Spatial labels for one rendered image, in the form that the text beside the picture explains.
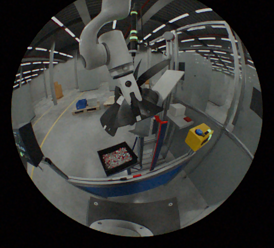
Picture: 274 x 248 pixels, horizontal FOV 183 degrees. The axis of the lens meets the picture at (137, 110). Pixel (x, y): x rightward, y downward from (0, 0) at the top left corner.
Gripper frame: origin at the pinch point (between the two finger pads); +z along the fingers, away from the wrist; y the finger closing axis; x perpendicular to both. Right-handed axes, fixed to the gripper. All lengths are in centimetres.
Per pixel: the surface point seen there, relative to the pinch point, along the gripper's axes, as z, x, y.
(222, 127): 39, -66, -20
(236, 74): -8, -82, -21
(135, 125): 15.5, 1.7, 10.9
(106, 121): 14.8, 20.7, 27.6
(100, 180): 23.6, 32.6, -13.7
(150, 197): 115, 24, -27
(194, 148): 23.7, -20.2, -17.9
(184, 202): 126, -12, -64
